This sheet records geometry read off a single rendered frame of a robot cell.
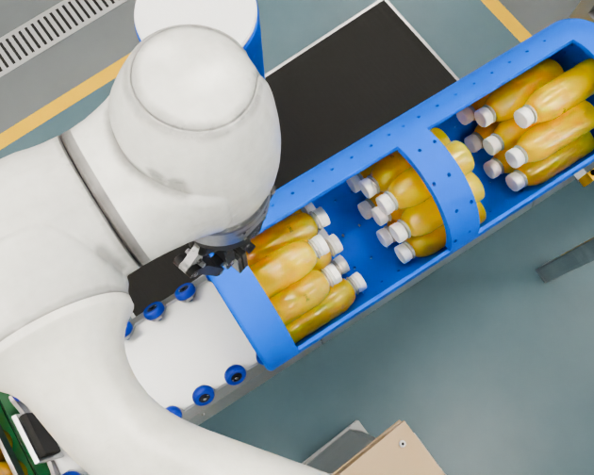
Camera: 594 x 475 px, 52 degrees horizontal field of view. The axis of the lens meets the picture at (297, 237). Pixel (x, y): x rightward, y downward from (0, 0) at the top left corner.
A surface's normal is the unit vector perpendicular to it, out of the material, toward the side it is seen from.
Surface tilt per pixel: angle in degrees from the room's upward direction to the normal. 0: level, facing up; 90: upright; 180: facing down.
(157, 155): 61
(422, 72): 0
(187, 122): 12
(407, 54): 0
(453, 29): 0
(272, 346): 51
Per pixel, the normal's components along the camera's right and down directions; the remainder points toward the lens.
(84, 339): 0.71, 0.00
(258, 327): 0.30, 0.23
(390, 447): 0.08, -0.28
